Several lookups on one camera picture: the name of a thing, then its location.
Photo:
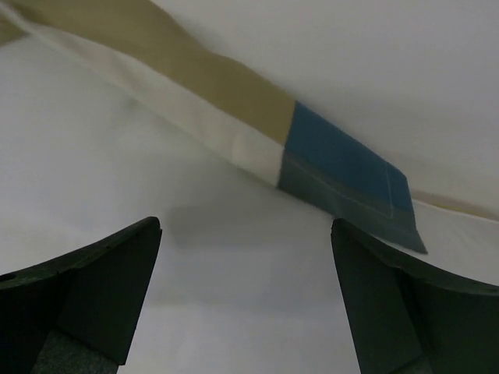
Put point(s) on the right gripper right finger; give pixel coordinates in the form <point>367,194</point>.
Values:
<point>407,316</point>

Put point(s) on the white pillow yellow trim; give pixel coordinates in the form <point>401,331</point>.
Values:
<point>415,80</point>

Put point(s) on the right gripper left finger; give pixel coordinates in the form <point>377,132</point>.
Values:
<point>77,313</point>

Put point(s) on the blue tan white pillowcase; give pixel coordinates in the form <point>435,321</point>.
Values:
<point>229,108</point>

